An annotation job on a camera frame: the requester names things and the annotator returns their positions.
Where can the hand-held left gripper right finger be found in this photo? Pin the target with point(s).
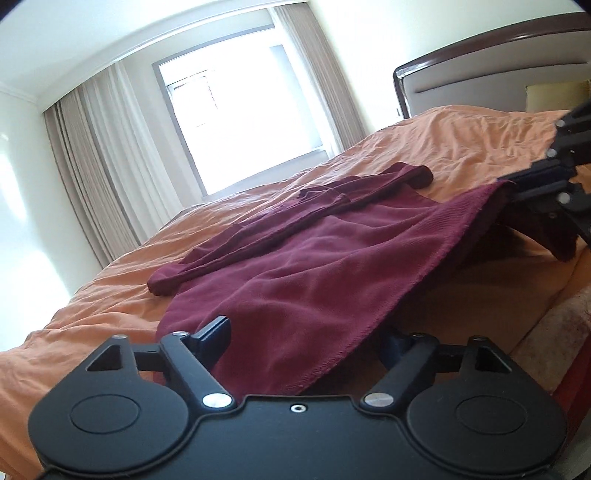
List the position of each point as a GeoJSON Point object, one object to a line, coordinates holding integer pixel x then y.
{"type": "Point", "coordinates": [392, 347]}

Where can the maroon long-sleeved sweater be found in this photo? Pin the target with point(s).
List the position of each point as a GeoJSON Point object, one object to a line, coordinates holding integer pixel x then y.
{"type": "Point", "coordinates": [314, 277]}

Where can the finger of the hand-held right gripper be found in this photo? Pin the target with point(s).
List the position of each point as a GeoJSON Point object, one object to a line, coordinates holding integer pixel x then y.
{"type": "Point", "coordinates": [549, 194]}
{"type": "Point", "coordinates": [561, 138]}

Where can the window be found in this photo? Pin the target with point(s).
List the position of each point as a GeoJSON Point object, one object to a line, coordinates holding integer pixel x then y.
{"type": "Point", "coordinates": [240, 115]}

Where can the pale yellow pillow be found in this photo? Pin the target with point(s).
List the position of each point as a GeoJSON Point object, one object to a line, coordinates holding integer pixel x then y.
{"type": "Point", "coordinates": [556, 97]}

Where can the red bed frame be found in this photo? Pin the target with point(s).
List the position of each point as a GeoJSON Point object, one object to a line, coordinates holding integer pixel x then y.
{"type": "Point", "coordinates": [575, 401]}

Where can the padded headboard with wooden frame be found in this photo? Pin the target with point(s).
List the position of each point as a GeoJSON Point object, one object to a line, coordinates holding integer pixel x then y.
{"type": "Point", "coordinates": [485, 78]}

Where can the orange bed blanket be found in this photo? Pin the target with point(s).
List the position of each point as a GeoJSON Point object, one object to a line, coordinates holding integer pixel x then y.
{"type": "Point", "coordinates": [115, 304]}

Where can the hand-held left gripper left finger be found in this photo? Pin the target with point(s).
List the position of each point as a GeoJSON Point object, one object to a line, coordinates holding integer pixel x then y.
{"type": "Point", "coordinates": [217, 336]}

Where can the beige curtain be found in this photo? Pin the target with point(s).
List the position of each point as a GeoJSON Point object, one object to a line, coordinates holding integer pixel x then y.
{"type": "Point", "coordinates": [323, 69]}
{"type": "Point", "coordinates": [106, 170]}

